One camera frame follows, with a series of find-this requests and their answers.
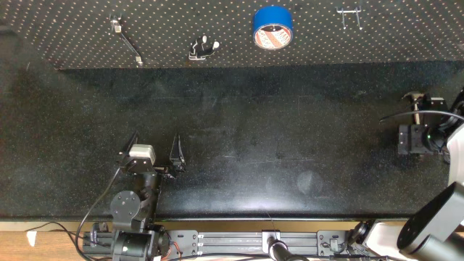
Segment roll of blue tape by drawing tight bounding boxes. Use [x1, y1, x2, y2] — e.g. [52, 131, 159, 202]
[252, 5, 294, 51]

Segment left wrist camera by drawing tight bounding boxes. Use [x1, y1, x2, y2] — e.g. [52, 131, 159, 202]
[128, 144, 157, 164]

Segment black and white pliers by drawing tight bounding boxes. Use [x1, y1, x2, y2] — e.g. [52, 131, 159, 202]
[188, 34, 220, 62]

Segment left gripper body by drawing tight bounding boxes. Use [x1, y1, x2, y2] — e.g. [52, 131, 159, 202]
[117, 155, 184, 179]

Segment black pegboard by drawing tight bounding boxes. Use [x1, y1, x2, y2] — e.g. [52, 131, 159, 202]
[0, 0, 464, 70]

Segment hammer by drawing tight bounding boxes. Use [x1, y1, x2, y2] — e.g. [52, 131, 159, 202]
[401, 90, 426, 126]

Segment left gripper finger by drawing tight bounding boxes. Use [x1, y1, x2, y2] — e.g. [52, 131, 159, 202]
[169, 132, 186, 171]
[119, 130, 140, 157]

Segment mounting rail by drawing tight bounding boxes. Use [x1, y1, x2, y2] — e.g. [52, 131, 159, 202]
[82, 228, 399, 261]

